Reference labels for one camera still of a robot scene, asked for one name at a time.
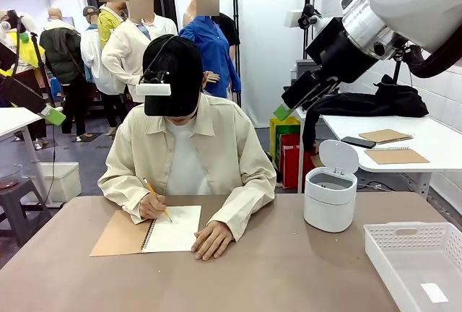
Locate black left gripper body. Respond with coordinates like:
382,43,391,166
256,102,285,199
0,74,46,114

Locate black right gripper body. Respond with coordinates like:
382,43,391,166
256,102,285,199
305,17,376,84

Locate yellow pencil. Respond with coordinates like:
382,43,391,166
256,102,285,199
142,177,173,223

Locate spiral sketchbook with brown cover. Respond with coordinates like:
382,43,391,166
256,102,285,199
89,205,202,258

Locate person's left forearm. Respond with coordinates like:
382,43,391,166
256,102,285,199
205,178,277,243

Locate person's right forearm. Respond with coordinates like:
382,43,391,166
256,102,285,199
97,169,158,225

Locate person's right hand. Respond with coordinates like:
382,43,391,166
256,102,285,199
139,192,169,220

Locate person's left hand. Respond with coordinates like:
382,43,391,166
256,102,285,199
191,220,235,261

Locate grey equipment box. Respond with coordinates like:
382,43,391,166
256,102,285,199
290,58,321,92

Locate white desk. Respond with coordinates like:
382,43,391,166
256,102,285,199
0,107,64,209

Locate black tripod stand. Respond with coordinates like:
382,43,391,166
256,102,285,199
10,10,56,108

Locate yellow green shopping bag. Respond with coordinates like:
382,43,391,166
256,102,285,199
269,116,301,168

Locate mannequin in dark green jacket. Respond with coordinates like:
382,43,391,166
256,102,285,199
39,7,88,138

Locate black smartphone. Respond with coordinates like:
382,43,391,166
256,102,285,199
341,136,377,149

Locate white storage crate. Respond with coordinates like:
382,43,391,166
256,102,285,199
25,162,82,204

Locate white trash bin lid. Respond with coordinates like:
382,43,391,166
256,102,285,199
318,139,359,176

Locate black cloth pile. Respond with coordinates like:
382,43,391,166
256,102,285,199
302,74,430,152

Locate mannequin in white shirt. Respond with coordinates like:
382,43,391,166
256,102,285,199
79,5,126,136

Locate red shopping bag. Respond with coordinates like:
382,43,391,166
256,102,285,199
280,133,318,189

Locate clear glass bowl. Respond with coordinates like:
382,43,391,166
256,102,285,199
0,163,23,192

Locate brown closed notebook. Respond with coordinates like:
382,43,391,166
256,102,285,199
358,129,414,145

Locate mannequin in cream jacket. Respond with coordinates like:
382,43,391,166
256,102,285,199
102,0,178,103

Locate mannequin in black t-shirt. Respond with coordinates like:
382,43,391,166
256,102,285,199
180,0,241,74

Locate grey plastic stool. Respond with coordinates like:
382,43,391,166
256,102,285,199
0,177,52,246

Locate person in cream shirt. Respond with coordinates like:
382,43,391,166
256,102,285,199
97,34,277,261

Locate mannequin in blue shirt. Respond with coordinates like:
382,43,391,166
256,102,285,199
179,0,242,102

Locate brown spiral notebook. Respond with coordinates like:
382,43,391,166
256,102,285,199
364,147,430,165

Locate mannequin in yellow jacket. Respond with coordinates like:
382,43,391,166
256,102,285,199
97,0,128,51

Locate white side table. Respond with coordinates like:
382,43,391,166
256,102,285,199
294,108,462,201

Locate white trash bin body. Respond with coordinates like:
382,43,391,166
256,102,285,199
303,166,358,233

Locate black baseball cap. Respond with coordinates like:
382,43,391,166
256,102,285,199
142,34,204,117

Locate white perforated plastic basket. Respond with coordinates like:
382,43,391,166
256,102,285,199
363,222,462,312

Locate black left wrist mount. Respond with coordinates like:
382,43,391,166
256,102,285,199
0,42,19,72

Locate thin black hanging cable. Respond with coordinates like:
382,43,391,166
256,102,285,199
34,123,58,228

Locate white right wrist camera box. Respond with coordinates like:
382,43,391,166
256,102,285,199
284,4,323,30

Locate white head-mounted camera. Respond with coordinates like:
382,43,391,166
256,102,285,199
136,69,172,97

